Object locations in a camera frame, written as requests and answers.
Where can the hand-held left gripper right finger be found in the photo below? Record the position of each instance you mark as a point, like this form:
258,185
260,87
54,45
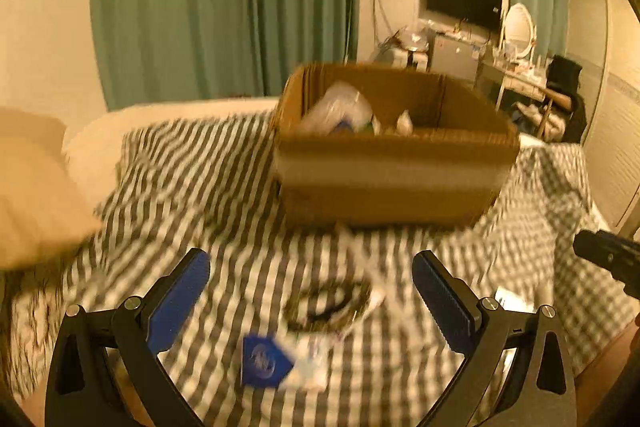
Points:
445,302

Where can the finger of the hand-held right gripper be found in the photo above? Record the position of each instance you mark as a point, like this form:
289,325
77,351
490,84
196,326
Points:
605,252

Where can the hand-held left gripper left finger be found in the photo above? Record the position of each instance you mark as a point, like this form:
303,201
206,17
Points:
175,302

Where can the brown cardboard box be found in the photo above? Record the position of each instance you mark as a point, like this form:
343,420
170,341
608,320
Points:
390,157

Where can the person's right forearm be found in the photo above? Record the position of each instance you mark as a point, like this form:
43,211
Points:
620,347

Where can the white flat packet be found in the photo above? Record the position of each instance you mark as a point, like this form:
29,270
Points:
510,299

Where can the grey checkered blanket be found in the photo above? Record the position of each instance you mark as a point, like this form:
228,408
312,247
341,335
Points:
225,217

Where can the blue packet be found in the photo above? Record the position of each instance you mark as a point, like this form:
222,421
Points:
265,359

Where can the white slatted wardrobe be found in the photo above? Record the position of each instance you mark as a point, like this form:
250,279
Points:
620,107

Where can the white cloth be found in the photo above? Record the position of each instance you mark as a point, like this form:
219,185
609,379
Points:
532,112

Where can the wooden chair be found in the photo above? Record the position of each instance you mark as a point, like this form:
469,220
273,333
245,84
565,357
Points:
557,97

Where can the tan pillow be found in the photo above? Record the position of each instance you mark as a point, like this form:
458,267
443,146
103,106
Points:
35,187

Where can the black chair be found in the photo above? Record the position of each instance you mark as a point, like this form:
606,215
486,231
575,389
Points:
565,72

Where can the white vanity table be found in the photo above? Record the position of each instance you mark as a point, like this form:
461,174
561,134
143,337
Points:
520,82

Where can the clear plastic bag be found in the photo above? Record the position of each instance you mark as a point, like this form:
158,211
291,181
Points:
335,104

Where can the white oval mirror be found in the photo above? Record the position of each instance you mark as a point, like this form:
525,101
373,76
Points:
517,29

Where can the grey mini fridge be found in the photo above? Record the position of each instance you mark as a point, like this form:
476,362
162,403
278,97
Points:
455,57

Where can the clear plastic bags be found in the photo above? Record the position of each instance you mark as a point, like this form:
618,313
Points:
415,38

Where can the wide green curtain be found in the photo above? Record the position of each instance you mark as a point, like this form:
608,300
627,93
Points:
200,7

